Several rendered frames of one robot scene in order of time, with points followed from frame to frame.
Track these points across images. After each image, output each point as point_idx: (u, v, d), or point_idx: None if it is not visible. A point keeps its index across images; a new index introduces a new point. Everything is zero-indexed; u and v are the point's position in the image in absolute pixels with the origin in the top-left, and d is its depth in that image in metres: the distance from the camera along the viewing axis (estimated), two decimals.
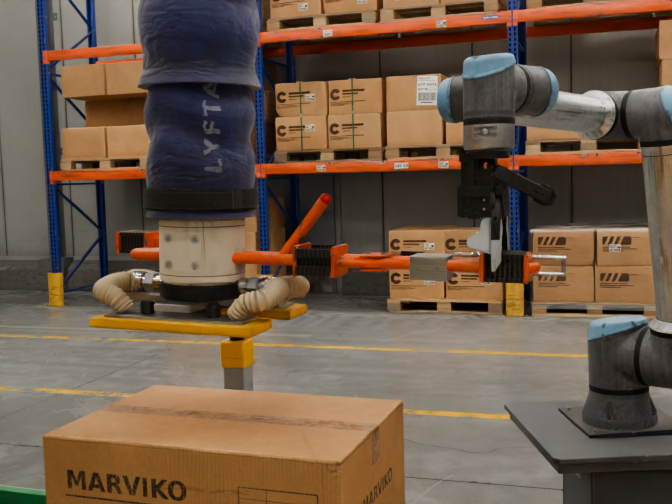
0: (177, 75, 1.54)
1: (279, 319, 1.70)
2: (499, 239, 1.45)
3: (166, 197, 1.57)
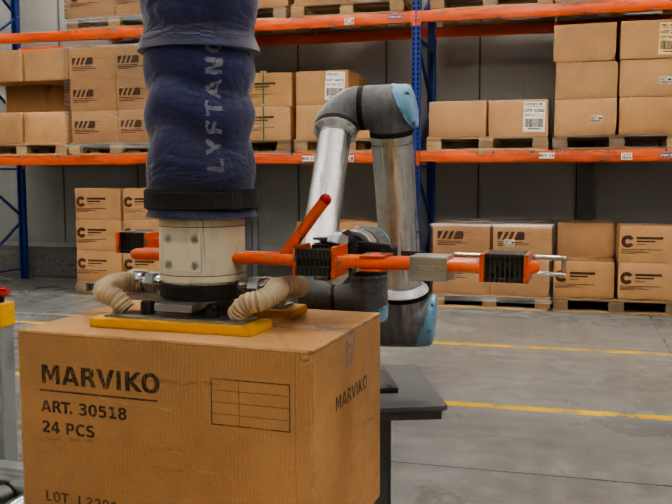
0: (179, 37, 1.53)
1: (279, 319, 1.70)
2: (342, 233, 1.64)
3: (166, 197, 1.57)
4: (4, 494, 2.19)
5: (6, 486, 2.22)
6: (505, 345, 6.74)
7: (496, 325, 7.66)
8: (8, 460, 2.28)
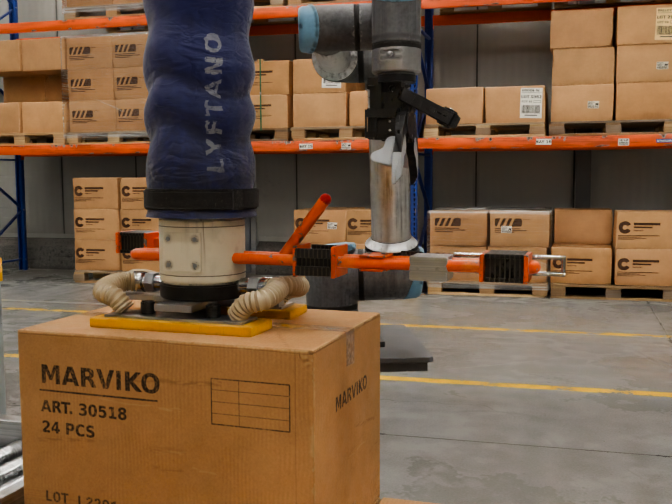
0: None
1: (279, 319, 1.70)
2: (401, 151, 1.48)
3: (166, 197, 1.57)
4: None
5: None
6: (501, 328, 6.74)
7: (493, 310, 7.66)
8: None
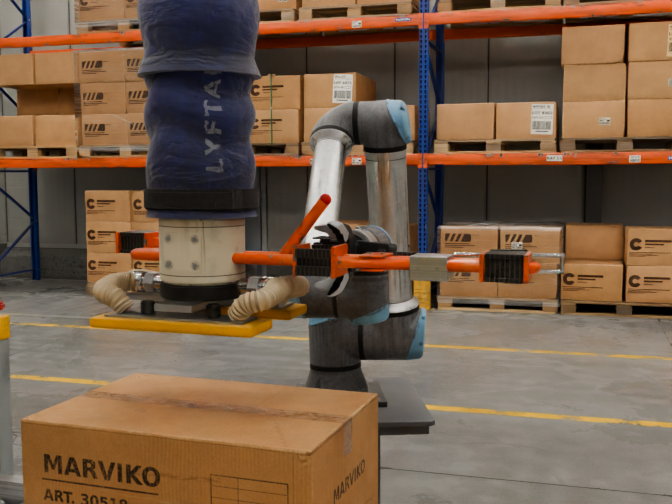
0: (178, 63, 1.54)
1: (279, 319, 1.70)
2: (343, 224, 1.65)
3: (166, 197, 1.57)
4: None
5: None
6: (511, 349, 6.73)
7: (503, 328, 7.65)
8: (2, 473, 2.31)
